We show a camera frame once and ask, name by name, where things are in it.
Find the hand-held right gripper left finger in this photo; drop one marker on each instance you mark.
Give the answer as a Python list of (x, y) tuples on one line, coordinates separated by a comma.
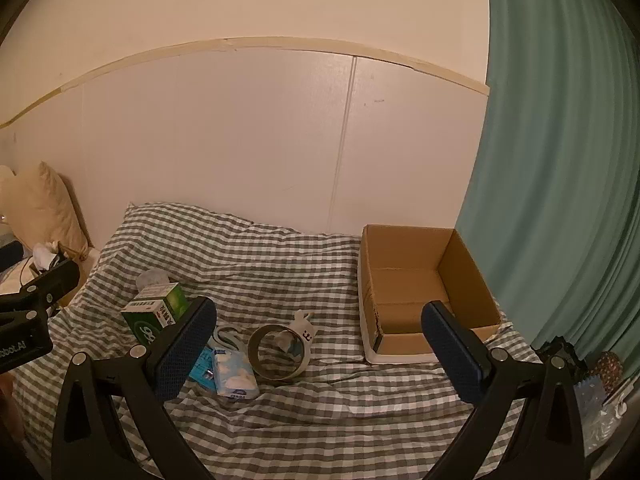
[(175, 355)]

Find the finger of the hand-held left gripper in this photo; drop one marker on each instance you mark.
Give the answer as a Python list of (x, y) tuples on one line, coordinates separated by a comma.
[(55, 280)]

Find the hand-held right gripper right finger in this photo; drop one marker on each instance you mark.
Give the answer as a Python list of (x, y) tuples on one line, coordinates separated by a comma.
[(450, 345)]

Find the blue card packet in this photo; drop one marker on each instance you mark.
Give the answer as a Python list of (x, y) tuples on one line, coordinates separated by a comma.
[(202, 367)]

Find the green white medicine box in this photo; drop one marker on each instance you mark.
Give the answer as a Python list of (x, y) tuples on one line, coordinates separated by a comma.
[(150, 320)]

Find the blue white tissue packet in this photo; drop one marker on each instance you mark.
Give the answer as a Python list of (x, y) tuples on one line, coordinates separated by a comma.
[(232, 375)]

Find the clear plastic bottle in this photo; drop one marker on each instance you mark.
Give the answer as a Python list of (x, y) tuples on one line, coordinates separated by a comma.
[(152, 278)]

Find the brown cardboard box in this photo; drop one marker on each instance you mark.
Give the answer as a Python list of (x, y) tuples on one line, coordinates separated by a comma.
[(400, 255)]

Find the white bunny figure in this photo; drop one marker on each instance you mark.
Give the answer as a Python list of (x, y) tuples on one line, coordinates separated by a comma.
[(305, 330)]

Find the white crumpled tissue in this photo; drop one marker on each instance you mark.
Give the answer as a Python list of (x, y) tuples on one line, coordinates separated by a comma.
[(42, 255)]

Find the beige pillow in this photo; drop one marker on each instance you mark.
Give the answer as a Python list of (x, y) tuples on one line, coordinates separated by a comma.
[(40, 210)]

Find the grey white checkered blanket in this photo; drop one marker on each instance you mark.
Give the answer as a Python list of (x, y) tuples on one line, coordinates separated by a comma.
[(300, 280)]

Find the blue zigzag-edged packet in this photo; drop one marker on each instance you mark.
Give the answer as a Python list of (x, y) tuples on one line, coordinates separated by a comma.
[(590, 395)]

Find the brown pineapple-shaped object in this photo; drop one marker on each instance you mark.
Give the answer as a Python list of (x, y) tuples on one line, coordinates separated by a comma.
[(607, 370)]

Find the clear plastic bag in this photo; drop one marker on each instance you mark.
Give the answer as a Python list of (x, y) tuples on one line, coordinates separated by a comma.
[(600, 430)]

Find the teal curtain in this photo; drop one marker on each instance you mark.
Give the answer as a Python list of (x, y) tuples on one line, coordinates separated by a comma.
[(550, 160)]

